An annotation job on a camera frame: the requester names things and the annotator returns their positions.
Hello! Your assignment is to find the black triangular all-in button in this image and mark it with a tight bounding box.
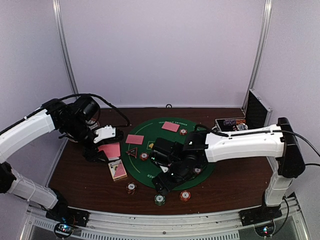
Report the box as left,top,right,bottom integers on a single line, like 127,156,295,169
125,147,138,159

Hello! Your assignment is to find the round green poker mat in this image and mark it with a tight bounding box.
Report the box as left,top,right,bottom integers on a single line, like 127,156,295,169
121,117,219,192

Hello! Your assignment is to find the front aluminium rail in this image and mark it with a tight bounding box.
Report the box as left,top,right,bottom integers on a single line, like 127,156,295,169
19,194,311,240

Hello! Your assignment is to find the green 20 chip stack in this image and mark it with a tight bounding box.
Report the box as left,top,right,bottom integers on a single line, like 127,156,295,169
154,194,166,206

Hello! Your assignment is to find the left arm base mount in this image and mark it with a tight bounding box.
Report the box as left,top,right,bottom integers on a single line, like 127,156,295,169
45,208,90,227

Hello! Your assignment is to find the red-backed card deck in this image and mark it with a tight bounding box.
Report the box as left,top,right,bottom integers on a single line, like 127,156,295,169
98,142,121,161

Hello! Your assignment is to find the patterned round plate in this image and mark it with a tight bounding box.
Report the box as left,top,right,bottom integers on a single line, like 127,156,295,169
66,118,101,143

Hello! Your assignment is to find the orange 5 chip stack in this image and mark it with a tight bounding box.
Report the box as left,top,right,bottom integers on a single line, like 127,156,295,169
179,190,191,202

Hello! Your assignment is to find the dealt card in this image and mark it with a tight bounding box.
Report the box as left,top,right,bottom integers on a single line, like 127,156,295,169
125,134,144,145
161,121,180,133

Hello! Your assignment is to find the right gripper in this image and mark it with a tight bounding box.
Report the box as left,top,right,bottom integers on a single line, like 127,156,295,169
152,159,193,196

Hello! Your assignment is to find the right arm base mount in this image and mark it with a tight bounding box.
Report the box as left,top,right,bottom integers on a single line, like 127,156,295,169
239,206,283,226

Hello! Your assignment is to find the playing card box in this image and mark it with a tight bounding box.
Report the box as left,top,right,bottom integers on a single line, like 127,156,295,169
108,159,128,182

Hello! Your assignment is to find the black 100 chip stack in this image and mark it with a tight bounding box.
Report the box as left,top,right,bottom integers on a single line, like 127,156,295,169
126,182,137,195

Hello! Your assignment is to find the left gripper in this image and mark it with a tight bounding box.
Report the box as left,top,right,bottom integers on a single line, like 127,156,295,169
62,117,110,164

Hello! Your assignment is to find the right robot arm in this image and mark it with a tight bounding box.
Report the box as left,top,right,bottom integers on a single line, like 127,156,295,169
149,117,306,221

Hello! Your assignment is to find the aluminium poker chip case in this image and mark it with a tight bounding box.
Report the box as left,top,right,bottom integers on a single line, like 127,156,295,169
212,89,273,132

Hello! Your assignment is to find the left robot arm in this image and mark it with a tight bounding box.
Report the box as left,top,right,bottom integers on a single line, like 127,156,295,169
0,93,124,222

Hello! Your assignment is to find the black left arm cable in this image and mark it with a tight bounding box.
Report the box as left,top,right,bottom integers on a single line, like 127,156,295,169
59,93,131,128

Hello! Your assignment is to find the right aluminium frame post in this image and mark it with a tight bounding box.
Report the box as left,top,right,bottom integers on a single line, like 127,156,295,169
242,0,273,111

